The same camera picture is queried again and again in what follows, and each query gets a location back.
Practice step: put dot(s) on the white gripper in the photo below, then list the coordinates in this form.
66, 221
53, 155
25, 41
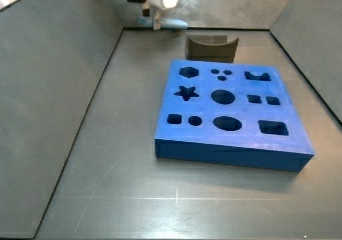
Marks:
161, 4

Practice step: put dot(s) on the light blue square-circle object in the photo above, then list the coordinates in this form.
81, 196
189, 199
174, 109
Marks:
166, 23

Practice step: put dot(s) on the blue shape-sorting fixture block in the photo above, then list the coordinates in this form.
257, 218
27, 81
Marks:
228, 114

